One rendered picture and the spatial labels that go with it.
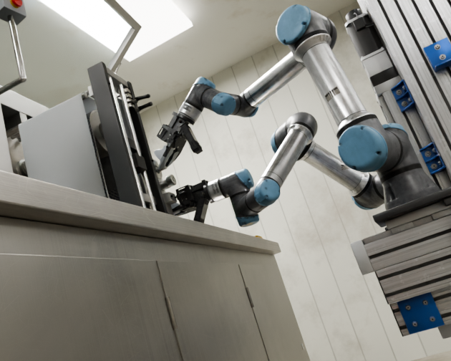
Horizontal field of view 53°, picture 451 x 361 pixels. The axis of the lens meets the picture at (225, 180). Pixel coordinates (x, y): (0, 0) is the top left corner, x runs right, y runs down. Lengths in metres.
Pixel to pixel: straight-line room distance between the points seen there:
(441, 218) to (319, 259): 2.71
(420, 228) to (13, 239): 1.00
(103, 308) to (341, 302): 3.37
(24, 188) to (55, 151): 0.89
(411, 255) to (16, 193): 1.00
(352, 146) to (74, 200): 0.78
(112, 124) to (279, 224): 2.93
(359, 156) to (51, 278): 0.84
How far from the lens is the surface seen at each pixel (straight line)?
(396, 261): 1.29
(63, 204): 0.61
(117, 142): 1.24
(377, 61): 1.70
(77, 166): 1.39
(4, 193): 0.54
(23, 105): 1.83
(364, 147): 1.20
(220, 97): 1.57
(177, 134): 1.64
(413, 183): 1.31
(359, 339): 3.95
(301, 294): 3.99
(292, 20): 1.39
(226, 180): 1.57
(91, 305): 0.64
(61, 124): 1.46
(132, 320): 0.71
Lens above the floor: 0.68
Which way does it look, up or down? 16 degrees up
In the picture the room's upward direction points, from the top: 18 degrees counter-clockwise
